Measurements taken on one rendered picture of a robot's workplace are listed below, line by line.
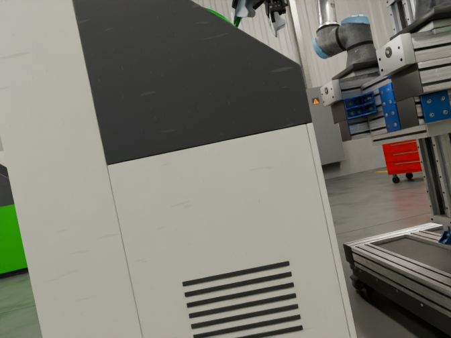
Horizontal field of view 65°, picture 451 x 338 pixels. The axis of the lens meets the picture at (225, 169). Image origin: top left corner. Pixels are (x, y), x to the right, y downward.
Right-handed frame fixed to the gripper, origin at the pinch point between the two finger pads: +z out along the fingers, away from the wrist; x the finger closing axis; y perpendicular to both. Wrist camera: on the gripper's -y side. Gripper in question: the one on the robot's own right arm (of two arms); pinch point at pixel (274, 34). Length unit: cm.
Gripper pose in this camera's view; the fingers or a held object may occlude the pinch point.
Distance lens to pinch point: 153.9
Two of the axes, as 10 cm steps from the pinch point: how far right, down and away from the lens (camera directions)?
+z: 2.0, 9.8, 0.0
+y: 9.8, -2.0, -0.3
